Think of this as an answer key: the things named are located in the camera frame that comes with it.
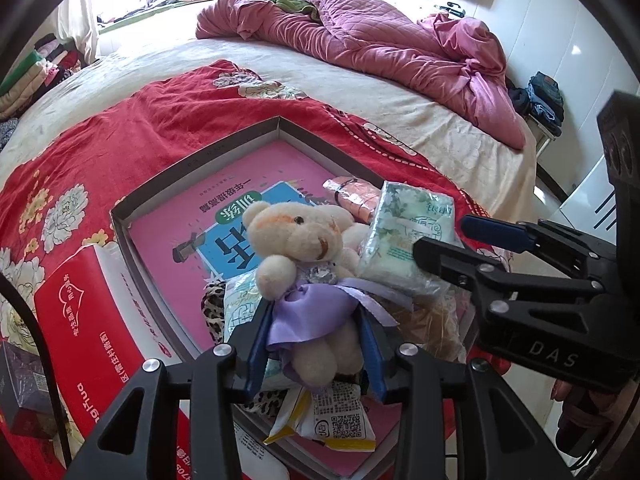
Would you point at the folded blue jeans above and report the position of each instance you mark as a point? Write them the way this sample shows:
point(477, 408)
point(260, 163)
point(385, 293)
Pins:
point(545, 97)

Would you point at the red floral blanket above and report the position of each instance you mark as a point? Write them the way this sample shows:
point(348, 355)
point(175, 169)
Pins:
point(100, 135)

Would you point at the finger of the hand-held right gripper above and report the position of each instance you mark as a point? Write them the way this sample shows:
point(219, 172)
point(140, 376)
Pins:
point(490, 232)
point(445, 260)

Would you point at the yellow snack packet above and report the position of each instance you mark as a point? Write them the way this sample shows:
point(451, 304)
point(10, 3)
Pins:
point(330, 415)

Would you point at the red tissue box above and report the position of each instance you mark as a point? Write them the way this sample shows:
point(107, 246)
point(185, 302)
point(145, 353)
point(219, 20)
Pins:
point(90, 320)

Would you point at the small green tissue pack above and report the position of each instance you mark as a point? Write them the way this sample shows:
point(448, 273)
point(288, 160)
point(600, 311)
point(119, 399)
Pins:
point(240, 305)

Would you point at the large green tissue pack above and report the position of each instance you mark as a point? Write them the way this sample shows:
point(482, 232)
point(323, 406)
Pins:
point(405, 230)

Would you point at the white stool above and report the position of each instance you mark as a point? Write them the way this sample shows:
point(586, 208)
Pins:
point(542, 142)

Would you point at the green cloth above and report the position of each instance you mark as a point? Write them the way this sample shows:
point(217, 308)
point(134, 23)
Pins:
point(285, 0)

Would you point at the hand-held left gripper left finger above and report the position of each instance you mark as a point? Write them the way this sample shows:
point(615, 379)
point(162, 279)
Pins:
point(257, 345)

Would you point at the pile of folded clothes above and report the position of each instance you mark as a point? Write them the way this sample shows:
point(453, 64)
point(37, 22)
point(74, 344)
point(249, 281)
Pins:
point(35, 75)

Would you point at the pink book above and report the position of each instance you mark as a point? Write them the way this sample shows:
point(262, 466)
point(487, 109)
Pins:
point(175, 230)

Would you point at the cream bed sheet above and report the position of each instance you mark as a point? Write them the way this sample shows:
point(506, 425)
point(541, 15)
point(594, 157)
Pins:
point(350, 85)

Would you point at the teddy bear with purple dress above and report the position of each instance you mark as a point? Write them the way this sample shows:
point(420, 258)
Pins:
point(300, 240)

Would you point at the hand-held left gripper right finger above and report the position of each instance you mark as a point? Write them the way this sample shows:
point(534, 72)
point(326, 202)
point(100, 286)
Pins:
point(372, 355)

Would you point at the leopard print scrunchie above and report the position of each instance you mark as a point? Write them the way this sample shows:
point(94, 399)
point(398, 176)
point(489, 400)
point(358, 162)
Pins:
point(214, 310)

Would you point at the pink quilt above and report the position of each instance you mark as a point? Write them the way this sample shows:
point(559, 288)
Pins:
point(400, 45)

